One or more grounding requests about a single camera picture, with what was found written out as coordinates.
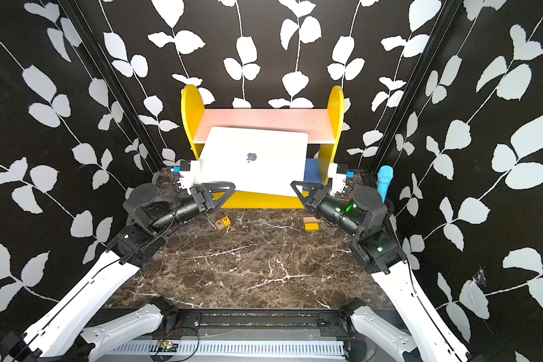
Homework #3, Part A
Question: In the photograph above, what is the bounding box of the yellow two-tier toy shelf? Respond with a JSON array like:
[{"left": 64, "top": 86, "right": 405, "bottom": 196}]
[{"left": 175, "top": 85, "right": 347, "bottom": 209}]

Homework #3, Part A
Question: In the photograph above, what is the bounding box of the wooden number cube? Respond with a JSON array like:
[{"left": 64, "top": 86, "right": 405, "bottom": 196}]
[{"left": 215, "top": 220, "right": 225, "bottom": 230}]

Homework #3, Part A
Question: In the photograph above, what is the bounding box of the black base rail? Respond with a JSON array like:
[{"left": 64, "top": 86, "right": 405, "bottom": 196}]
[{"left": 85, "top": 308, "right": 358, "bottom": 340}]

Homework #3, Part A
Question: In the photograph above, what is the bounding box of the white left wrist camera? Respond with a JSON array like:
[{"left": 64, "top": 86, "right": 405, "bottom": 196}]
[{"left": 171, "top": 160, "right": 201, "bottom": 192}]

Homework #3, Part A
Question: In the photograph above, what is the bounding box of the wooden block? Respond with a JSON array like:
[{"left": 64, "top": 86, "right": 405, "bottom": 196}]
[{"left": 303, "top": 217, "right": 320, "bottom": 224}]

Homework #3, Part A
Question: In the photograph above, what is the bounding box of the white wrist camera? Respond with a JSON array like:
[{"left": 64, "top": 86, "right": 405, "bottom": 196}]
[
  {"left": 171, "top": 160, "right": 201, "bottom": 192},
  {"left": 327, "top": 163, "right": 354, "bottom": 196}
]

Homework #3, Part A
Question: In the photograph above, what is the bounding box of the small green circuit board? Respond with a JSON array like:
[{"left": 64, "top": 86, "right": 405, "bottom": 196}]
[{"left": 156, "top": 341, "right": 179, "bottom": 354}]

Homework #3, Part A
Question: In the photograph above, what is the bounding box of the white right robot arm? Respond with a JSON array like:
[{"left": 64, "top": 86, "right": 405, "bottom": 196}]
[{"left": 291, "top": 181, "right": 472, "bottom": 361}]

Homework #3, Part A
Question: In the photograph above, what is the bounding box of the white slotted cable duct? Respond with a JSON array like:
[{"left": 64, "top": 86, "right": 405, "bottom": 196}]
[{"left": 107, "top": 340, "right": 345, "bottom": 359}]

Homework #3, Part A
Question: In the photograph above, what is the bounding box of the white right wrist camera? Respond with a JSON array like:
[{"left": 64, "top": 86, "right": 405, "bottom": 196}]
[{"left": 327, "top": 163, "right": 354, "bottom": 196}]

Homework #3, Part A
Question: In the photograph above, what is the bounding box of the silver laptop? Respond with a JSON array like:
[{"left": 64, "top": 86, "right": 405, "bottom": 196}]
[{"left": 195, "top": 127, "right": 309, "bottom": 197}]

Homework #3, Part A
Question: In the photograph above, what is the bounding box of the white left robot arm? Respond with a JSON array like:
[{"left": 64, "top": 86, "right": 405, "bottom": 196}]
[{"left": 0, "top": 182, "right": 235, "bottom": 361}]

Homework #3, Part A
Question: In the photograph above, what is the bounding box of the yellow flat block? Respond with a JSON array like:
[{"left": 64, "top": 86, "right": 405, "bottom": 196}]
[{"left": 305, "top": 223, "right": 319, "bottom": 231}]

